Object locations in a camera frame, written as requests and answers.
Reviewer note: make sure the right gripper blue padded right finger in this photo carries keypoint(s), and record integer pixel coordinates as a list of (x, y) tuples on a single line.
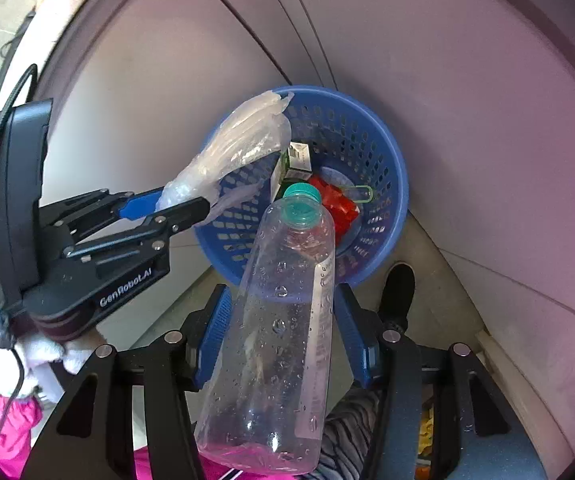
[(383, 358)]

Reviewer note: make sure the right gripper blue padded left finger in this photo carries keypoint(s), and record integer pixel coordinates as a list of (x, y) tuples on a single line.
[(176, 363)]

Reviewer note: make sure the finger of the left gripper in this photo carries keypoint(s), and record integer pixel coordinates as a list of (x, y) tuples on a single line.
[(88, 213), (156, 227)]

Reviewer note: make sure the clear plastic bottle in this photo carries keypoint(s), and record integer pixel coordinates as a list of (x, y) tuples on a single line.
[(266, 402)]

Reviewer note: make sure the clear plastic bag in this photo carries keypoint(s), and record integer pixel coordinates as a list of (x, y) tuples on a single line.
[(255, 129)]

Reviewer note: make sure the red white burger box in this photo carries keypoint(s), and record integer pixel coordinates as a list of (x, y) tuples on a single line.
[(341, 208)]

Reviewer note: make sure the green milk carton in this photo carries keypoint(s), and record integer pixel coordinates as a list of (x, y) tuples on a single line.
[(294, 165)]

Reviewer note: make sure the white gloved hand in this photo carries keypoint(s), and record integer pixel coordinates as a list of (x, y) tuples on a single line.
[(36, 350)]

